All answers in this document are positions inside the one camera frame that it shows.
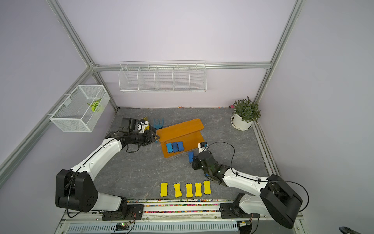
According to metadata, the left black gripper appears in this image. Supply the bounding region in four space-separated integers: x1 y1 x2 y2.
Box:
130 130 160 146

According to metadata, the yellow eraser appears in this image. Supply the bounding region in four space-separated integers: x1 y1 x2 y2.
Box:
203 181 211 195
160 182 168 197
173 183 182 198
195 183 202 197
186 183 193 198

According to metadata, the orange wooden two-tier shelf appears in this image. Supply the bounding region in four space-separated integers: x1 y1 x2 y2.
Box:
156 119 205 158

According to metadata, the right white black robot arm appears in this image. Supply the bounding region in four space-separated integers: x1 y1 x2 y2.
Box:
192 150 303 229

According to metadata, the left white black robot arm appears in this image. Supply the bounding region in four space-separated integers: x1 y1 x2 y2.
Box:
55 118 159 215

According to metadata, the blue garden hand rake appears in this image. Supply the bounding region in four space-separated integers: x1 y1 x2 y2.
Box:
153 118 164 130

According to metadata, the green item in basket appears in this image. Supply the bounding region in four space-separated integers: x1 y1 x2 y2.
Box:
87 98 103 113

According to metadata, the potted green plant white pot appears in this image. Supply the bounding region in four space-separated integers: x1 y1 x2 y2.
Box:
231 97 261 131

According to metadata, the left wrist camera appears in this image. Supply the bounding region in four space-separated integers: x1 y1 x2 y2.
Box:
137 121 150 134

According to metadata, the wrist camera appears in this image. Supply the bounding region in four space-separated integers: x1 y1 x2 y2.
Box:
137 121 150 134
198 142 208 154

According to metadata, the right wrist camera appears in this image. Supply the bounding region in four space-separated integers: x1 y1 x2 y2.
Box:
198 142 208 154

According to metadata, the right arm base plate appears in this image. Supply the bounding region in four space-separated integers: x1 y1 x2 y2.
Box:
219 203 260 219

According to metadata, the aluminium rail frame front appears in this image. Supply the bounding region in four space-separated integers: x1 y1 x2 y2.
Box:
59 200 304 224

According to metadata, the white wire wall shelf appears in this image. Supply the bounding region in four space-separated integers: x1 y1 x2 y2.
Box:
118 60 207 93

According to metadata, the white vented cable duct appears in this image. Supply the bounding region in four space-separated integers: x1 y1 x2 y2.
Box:
66 221 239 234

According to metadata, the white mesh wall basket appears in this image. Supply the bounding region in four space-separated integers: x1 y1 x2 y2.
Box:
50 85 110 133

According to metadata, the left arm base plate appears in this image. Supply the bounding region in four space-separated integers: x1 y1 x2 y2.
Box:
102 203 144 221

